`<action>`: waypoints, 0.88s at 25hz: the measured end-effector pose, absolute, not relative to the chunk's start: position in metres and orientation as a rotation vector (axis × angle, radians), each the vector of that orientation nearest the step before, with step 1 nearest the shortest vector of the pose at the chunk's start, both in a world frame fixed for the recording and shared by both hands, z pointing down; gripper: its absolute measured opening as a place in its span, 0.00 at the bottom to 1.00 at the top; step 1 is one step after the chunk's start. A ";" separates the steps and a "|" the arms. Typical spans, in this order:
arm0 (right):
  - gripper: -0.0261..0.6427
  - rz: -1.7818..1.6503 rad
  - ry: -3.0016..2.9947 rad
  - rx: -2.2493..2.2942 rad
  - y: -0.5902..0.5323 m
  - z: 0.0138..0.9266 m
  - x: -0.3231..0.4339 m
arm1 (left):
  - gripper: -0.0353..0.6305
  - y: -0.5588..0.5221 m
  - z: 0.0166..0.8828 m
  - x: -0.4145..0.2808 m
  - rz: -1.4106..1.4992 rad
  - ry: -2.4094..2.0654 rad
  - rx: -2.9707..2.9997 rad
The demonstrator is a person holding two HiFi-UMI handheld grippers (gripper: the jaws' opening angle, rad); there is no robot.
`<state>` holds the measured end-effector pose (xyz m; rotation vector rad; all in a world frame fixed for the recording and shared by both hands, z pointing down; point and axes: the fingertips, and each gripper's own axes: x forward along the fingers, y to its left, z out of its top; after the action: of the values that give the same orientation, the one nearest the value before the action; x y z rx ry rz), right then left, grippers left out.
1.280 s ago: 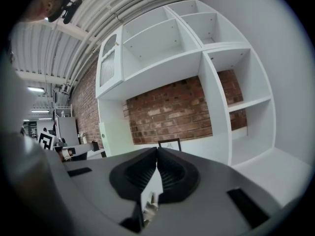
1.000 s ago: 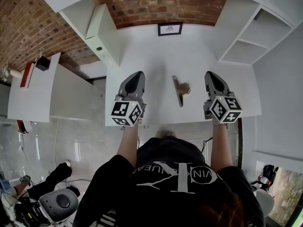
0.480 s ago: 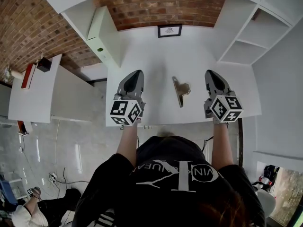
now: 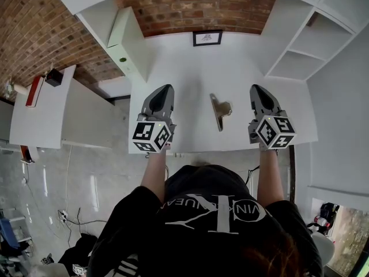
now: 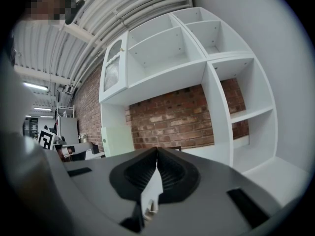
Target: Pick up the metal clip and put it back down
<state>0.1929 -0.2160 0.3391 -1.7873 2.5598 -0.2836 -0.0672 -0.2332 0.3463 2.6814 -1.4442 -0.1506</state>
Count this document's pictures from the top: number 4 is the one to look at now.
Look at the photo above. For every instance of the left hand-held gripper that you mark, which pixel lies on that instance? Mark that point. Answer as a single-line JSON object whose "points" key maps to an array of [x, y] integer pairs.
{"points": [[147, 134]]}

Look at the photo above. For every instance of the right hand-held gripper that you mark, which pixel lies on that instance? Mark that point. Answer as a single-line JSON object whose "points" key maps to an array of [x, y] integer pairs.
{"points": [[274, 131]]}

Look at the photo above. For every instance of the brass bulldog clip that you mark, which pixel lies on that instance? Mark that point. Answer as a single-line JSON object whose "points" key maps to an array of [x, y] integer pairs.
{"points": [[217, 114]]}

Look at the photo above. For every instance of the person's left forearm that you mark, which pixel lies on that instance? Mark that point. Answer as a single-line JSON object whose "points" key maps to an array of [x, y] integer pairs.
{"points": [[154, 177]]}

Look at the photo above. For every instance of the person's right forearm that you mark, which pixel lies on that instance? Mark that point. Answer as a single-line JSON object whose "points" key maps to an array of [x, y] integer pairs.
{"points": [[269, 177]]}

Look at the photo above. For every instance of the person's left hand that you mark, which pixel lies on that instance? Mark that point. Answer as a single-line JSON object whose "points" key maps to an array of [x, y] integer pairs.
{"points": [[167, 146]]}

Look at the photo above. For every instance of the white desk with drawers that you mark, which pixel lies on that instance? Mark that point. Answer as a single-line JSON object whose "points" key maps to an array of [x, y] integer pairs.
{"points": [[196, 74]]}

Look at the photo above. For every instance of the person's beige shoe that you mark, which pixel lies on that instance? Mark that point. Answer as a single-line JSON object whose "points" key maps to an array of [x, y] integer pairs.
{"points": [[201, 164]]}

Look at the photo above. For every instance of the white desk hutch shelves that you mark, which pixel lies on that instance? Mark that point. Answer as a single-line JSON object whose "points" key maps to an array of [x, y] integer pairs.
{"points": [[317, 42]]}

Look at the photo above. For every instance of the black pen holder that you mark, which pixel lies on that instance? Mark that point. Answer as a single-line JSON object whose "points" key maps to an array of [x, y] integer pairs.
{"points": [[54, 78]]}

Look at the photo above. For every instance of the black bag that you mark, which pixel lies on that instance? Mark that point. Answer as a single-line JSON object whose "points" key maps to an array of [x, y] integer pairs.
{"points": [[328, 210]]}

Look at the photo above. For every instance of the plain white desk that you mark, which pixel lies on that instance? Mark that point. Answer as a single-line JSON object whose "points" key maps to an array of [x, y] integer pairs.
{"points": [[37, 125]]}

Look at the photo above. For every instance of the red book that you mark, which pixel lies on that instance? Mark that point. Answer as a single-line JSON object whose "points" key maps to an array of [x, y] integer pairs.
{"points": [[34, 92]]}

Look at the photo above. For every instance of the red white bottle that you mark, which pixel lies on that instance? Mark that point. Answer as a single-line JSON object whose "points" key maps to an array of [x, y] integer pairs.
{"points": [[320, 221]]}

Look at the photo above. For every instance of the orange brown board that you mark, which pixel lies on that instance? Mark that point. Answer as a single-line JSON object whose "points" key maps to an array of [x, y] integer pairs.
{"points": [[26, 154]]}

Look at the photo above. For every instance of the white flower vase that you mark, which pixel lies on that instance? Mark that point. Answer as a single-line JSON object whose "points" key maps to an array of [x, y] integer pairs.
{"points": [[18, 89]]}

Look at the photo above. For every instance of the person's black printed t-shirt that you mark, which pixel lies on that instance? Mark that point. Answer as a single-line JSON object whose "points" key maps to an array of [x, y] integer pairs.
{"points": [[201, 241]]}

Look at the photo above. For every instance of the white power strip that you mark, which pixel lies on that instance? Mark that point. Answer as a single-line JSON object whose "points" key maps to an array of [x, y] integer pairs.
{"points": [[64, 215]]}

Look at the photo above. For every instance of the black white striped garment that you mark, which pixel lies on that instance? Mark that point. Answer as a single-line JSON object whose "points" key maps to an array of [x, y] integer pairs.
{"points": [[128, 265]]}

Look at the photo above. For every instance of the blue crate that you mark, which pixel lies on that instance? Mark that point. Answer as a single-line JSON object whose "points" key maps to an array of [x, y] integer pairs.
{"points": [[8, 235]]}

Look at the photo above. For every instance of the black picture frame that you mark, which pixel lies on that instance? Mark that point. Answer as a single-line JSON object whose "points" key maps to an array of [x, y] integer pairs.
{"points": [[207, 38]]}

